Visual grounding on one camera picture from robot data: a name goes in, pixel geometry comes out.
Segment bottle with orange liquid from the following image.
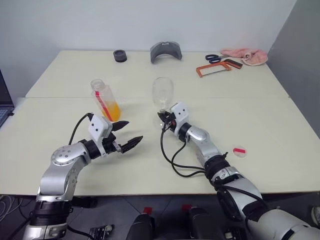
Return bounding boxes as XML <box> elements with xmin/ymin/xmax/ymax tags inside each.
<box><xmin>90</xmin><ymin>78</ymin><xmax>122</xmax><ymax>120</ymax></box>

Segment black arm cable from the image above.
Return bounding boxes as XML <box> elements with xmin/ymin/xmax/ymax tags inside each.
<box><xmin>68</xmin><ymin>113</ymin><xmax>94</xmax><ymax>146</ymax></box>
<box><xmin>160</xmin><ymin>123</ymin><xmax>266</xmax><ymax>210</ymax></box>

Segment grey curved visor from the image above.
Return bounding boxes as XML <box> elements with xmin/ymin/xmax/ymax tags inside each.
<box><xmin>150</xmin><ymin>41</ymin><xmax>183</xmax><ymax>65</ymax></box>

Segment pink towel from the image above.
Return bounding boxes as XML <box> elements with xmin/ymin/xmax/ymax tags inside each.
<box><xmin>220</xmin><ymin>47</ymin><xmax>269</xmax><ymax>67</ymax></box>

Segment dark laptop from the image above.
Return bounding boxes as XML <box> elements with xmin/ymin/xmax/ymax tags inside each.
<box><xmin>0</xmin><ymin>67</ymin><xmax>15</xmax><ymax>130</ymax></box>

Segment dark rounded shape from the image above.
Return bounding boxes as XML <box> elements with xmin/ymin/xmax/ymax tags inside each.
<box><xmin>187</xmin><ymin>207</ymin><xmax>219</xmax><ymax>240</ymax></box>
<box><xmin>126</xmin><ymin>213</ymin><xmax>156</xmax><ymax>240</ymax></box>

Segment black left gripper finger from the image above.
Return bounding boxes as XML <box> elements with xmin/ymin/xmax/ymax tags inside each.
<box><xmin>120</xmin><ymin>136</ymin><xmax>144</xmax><ymax>154</ymax></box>
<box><xmin>111</xmin><ymin>120</ymin><xmax>130</xmax><ymax>131</ymax></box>

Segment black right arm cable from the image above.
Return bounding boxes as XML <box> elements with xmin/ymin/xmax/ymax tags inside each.
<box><xmin>160</xmin><ymin>123</ymin><xmax>266</xmax><ymax>210</ymax></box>

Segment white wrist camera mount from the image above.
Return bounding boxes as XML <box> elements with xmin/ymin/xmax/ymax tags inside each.
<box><xmin>87</xmin><ymin>113</ymin><xmax>113</xmax><ymax>157</ymax></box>
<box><xmin>170</xmin><ymin>101</ymin><xmax>190</xmax><ymax>134</ymax></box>

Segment orange hacksaw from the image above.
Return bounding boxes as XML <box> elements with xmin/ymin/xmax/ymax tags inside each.
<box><xmin>195</xmin><ymin>58</ymin><xmax>244</xmax><ymax>78</ymax></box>

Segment dark grey round container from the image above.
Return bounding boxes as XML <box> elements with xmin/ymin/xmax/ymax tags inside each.
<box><xmin>112</xmin><ymin>49</ymin><xmax>128</xmax><ymax>63</ymax></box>

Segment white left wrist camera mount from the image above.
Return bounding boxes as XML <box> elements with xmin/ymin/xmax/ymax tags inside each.
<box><xmin>87</xmin><ymin>113</ymin><xmax>113</xmax><ymax>157</ymax></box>

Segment clear bottle cap red tape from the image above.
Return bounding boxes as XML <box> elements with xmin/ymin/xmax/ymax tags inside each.
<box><xmin>232</xmin><ymin>144</ymin><xmax>249</xmax><ymax>158</ymax></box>

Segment grey shoe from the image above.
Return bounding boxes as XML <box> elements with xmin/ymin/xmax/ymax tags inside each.
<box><xmin>311</xmin><ymin>205</ymin><xmax>320</xmax><ymax>224</ymax></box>

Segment white cables bundle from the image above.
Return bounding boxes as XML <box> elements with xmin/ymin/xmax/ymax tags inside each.
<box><xmin>0</xmin><ymin>194</ymin><xmax>24</xmax><ymax>219</ymax></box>

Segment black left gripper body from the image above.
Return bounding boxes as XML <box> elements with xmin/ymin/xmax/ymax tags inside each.
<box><xmin>102</xmin><ymin>132</ymin><xmax>124</xmax><ymax>156</ymax></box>

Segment black device on floor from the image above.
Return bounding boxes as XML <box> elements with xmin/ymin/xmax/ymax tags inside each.
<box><xmin>88</xmin><ymin>224</ymin><xmax>115</xmax><ymax>240</ymax></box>

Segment grey partition panel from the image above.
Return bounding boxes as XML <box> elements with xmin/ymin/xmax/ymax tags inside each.
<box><xmin>268</xmin><ymin>0</ymin><xmax>320</xmax><ymax>141</ymax></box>

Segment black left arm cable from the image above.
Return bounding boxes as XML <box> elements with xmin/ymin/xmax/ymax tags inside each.
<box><xmin>68</xmin><ymin>113</ymin><xmax>94</xmax><ymax>146</ymax></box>

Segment clear wine glass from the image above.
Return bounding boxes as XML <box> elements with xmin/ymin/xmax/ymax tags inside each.
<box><xmin>152</xmin><ymin>76</ymin><xmax>175</xmax><ymax>130</ymax></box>

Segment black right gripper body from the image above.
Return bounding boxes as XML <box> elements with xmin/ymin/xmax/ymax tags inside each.
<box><xmin>163</xmin><ymin>113</ymin><xmax>177</xmax><ymax>132</ymax></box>

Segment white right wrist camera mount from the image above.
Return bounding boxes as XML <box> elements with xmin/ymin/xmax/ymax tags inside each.
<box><xmin>170</xmin><ymin>101</ymin><xmax>190</xmax><ymax>134</ymax></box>

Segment blue handled scissors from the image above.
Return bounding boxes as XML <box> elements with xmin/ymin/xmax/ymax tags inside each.
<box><xmin>205</xmin><ymin>53</ymin><xmax>230</xmax><ymax>64</ymax></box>

